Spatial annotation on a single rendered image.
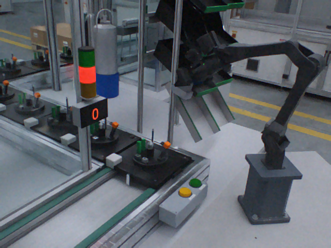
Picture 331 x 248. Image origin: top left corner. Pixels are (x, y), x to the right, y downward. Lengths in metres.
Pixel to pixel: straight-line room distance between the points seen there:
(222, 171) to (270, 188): 0.36
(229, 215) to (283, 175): 0.25
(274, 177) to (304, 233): 0.24
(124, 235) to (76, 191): 0.28
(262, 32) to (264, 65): 0.47
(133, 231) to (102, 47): 1.30
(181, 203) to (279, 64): 4.31
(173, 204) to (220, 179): 0.38
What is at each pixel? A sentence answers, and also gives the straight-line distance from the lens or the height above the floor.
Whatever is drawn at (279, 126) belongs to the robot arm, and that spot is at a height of 1.21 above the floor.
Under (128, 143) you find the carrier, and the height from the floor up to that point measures 0.97.
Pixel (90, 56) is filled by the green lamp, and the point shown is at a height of 1.40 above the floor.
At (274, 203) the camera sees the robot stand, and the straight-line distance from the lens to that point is 1.25.
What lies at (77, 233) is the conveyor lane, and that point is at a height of 0.92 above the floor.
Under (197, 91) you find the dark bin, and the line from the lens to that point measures 1.39.
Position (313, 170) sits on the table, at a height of 0.86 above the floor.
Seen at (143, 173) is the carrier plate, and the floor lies 0.97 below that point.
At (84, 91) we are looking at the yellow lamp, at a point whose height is 1.28.
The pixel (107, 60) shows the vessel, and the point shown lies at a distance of 2.12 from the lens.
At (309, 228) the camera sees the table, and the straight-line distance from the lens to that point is 1.33.
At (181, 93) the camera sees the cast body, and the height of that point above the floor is 1.23.
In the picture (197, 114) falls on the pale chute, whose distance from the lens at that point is 1.50.
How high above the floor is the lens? 1.68
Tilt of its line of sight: 26 degrees down
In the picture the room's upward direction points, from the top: 4 degrees clockwise
